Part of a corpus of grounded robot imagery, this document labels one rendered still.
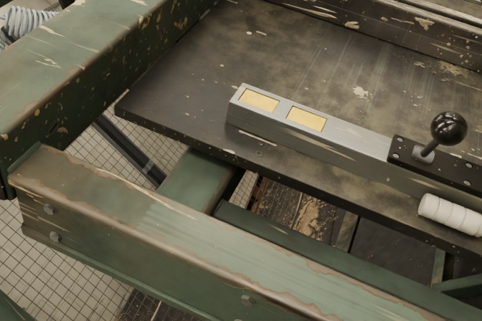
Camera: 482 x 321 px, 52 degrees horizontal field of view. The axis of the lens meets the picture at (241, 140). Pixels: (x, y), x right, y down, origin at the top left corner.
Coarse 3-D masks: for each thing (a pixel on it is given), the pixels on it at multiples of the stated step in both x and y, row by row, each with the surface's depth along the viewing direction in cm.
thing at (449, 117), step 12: (444, 120) 52; (456, 120) 52; (432, 132) 54; (444, 132) 52; (456, 132) 52; (432, 144) 58; (444, 144) 53; (456, 144) 53; (420, 156) 63; (432, 156) 62
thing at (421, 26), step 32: (288, 0) 95; (320, 0) 92; (352, 0) 90; (384, 0) 88; (416, 0) 90; (384, 32) 91; (416, 32) 89; (448, 32) 87; (480, 32) 85; (480, 64) 88
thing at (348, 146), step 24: (240, 96) 69; (240, 120) 69; (264, 120) 67; (288, 120) 66; (336, 120) 68; (288, 144) 68; (312, 144) 66; (336, 144) 65; (360, 144) 65; (384, 144) 66; (360, 168) 66; (384, 168) 64; (408, 192) 65; (432, 192) 63; (456, 192) 62
